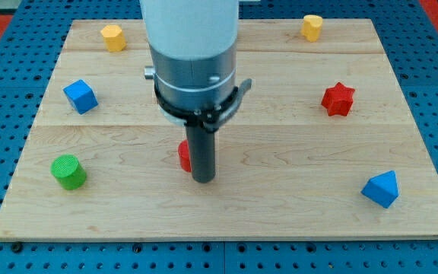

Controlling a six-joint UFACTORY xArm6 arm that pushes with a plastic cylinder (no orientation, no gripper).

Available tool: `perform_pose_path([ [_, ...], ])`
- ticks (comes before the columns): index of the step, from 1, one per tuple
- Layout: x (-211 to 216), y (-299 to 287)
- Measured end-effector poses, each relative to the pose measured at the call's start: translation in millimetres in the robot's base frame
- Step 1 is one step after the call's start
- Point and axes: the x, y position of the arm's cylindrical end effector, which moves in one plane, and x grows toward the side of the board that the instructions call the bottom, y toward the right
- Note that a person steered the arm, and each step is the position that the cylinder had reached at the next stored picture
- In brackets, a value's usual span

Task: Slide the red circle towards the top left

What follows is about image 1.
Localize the green cylinder block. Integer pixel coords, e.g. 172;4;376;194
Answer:
50;155;87;190

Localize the yellow hexagon block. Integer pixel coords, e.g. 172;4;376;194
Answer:
100;24;126;53

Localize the red star block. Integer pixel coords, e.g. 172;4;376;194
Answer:
321;82;355;116

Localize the red cylinder block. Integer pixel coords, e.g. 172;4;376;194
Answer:
177;139;192;173

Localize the black clamp ring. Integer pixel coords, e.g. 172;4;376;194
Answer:
153;78;253;134

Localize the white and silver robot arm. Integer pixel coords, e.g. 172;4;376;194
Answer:
139;0;239;123

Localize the blue triangular prism block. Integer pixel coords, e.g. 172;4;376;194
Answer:
360;170;399;209

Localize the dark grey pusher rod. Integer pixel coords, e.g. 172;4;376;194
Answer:
186;126;216;183

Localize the blue cube block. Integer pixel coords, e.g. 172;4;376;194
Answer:
63;79;98;114

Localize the wooden board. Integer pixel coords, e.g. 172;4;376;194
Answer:
0;19;438;242

